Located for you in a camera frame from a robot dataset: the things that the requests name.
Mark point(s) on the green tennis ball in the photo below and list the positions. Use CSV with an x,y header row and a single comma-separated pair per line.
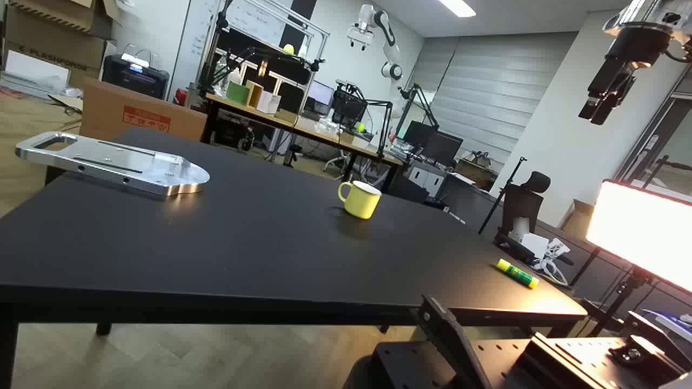
x,y
289,49

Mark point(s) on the black 3D printer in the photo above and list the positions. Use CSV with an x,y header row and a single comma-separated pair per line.
x,y
348,107

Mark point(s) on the bright light panel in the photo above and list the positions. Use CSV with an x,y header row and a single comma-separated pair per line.
x,y
646,230

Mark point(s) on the brown cardboard box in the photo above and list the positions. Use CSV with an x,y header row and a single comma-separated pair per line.
x,y
137,115

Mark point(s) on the black computer monitor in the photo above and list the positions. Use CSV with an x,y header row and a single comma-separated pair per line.
x,y
433,143

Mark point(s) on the silver metal plate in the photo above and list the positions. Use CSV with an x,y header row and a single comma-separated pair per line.
x,y
115,166

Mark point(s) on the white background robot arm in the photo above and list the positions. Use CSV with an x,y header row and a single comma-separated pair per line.
x,y
386,30

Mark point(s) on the yellow mug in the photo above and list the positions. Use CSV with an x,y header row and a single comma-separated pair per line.
x,y
360,200

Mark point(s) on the green box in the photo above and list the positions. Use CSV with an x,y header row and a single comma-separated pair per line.
x,y
239,94

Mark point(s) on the grey window blind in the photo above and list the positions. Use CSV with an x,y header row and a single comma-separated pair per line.
x,y
499,94

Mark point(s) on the ceiling light panel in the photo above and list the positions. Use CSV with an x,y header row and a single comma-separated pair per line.
x,y
458,7

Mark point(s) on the stacked cardboard boxes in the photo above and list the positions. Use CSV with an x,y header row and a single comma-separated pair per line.
x,y
58,34

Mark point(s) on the black tripod pole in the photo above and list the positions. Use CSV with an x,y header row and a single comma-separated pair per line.
x,y
504,191

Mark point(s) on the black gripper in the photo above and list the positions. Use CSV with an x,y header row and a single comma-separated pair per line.
x,y
629,54

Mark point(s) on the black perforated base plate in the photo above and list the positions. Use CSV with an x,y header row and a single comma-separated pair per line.
x,y
564,365

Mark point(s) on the long wooden desk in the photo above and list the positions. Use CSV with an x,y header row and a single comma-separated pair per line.
x,y
303,126

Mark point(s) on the black office chair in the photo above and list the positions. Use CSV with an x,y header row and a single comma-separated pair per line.
x,y
521,207

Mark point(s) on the black shelf rack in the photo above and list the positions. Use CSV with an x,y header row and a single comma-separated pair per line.
x,y
261,58

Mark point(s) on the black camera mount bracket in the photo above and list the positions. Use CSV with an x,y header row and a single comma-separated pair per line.
x,y
451,339

